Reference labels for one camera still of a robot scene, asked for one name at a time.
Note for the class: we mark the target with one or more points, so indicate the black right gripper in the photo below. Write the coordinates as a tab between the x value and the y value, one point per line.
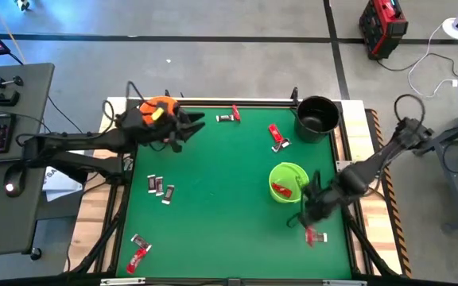
320	204

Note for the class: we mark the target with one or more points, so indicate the black desk caster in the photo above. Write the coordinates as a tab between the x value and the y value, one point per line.
35	253

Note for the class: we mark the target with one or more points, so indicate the brown candy bar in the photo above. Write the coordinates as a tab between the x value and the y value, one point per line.
281	145
159	186
321	237
141	242
168	194
151	184
225	118

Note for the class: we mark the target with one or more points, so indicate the red black tool box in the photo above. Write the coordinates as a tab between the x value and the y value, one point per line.
380	28

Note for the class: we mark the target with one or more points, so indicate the black computer mouse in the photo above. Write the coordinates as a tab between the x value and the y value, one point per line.
14	180

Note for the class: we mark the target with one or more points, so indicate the wooden work table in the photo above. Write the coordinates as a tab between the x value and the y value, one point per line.
90	214

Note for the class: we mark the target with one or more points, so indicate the red candy bar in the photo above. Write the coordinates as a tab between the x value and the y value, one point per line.
136	261
275	132
311	237
235	113
281	190

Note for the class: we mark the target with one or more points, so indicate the green table mat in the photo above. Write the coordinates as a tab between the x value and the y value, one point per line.
229	198

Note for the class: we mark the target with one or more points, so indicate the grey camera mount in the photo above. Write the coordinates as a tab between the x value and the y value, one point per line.
233	282

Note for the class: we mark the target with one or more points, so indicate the black plastic bucket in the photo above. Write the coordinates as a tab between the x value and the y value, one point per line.
316	119

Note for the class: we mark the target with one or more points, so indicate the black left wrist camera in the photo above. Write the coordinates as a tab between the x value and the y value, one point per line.
171	108

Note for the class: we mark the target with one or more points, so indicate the black table clamp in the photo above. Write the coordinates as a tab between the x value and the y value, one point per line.
294	95

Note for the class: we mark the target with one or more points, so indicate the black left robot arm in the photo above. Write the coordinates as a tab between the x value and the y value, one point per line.
74	141

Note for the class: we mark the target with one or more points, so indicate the white paper sheet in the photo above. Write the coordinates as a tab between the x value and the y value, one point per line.
60	186

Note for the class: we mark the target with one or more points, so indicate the dark grey metal stand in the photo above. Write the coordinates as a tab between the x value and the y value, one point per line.
457	190

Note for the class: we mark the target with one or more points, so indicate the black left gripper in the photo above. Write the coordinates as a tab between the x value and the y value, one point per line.
169	131

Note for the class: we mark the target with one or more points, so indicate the small white black device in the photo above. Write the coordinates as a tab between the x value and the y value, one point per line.
23	4

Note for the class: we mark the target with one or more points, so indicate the orange plastic halloween bucket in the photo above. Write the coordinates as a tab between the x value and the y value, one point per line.
149	107

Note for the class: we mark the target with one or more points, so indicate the yellow black hazard strip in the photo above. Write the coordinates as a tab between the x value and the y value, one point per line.
393	206

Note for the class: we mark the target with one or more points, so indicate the silver metal plate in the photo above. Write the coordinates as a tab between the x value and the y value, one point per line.
122	281
344	283

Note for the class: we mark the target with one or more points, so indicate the lime green plastic bucket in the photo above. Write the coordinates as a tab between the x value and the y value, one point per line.
288	171

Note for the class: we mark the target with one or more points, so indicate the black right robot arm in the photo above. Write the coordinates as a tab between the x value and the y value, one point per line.
372	167

